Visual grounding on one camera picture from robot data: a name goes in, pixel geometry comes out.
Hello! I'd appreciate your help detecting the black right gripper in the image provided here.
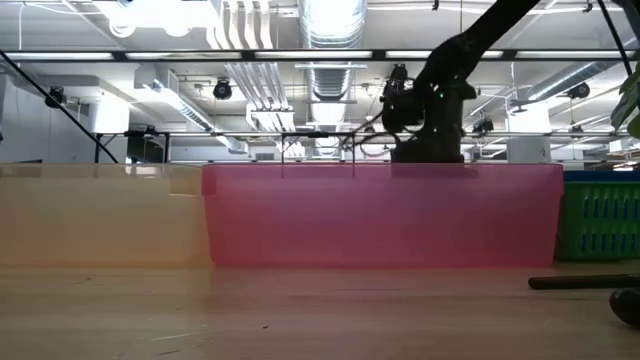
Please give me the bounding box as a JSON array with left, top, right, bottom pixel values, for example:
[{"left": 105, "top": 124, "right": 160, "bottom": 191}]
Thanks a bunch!
[{"left": 390, "top": 135, "right": 480, "bottom": 179}]

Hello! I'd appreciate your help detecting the black paint brush light tip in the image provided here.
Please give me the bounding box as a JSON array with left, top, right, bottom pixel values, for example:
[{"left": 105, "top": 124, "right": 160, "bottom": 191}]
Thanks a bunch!
[{"left": 528, "top": 274, "right": 640, "bottom": 291}]

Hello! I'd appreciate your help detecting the pink translucent plastic tray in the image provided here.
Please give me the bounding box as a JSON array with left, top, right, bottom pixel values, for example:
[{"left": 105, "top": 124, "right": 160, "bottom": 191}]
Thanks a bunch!
[{"left": 201, "top": 162, "right": 566, "bottom": 268}]

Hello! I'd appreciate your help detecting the black ceiling spotlight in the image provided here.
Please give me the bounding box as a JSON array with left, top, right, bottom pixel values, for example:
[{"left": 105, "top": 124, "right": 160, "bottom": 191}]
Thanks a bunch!
[
  {"left": 44, "top": 85, "right": 68, "bottom": 109},
  {"left": 568, "top": 81, "right": 592, "bottom": 101},
  {"left": 212, "top": 78, "right": 234, "bottom": 102}
]

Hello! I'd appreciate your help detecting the blue plastic basket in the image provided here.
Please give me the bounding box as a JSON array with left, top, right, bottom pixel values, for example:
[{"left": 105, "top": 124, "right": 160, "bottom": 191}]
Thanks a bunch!
[{"left": 554, "top": 170, "right": 640, "bottom": 262}]

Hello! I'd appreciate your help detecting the orange translucent plastic tray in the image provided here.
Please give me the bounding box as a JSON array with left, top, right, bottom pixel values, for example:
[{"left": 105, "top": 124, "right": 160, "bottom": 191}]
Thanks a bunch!
[{"left": 0, "top": 162, "right": 212, "bottom": 268}]

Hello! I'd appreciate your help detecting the black diagonal strut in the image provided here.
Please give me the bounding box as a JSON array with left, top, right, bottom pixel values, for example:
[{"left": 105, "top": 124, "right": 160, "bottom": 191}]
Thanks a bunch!
[{"left": 0, "top": 48, "right": 120, "bottom": 165}]

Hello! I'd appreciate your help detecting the black ceiling light rail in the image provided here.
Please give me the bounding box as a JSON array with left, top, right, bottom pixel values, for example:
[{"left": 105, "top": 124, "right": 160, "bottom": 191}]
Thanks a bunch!
[{"left": 0, "top": 48, "right": 640, "bottom": 64}]

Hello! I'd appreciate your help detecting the silver ventilation duct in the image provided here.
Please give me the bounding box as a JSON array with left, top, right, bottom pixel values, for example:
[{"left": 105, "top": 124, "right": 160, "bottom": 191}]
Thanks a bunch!
[
  {"left": 298, "top": 0, "right": 369, "bottom": 161},
  {"left": 523, "top": 58, "right": 640, "bottom": 104}
]

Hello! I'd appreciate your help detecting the white air duct with grille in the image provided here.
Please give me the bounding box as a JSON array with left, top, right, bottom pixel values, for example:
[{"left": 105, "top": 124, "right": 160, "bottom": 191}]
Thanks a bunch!
[{"left": 133, "top": 64, "right": 249, "bottom": 155}]

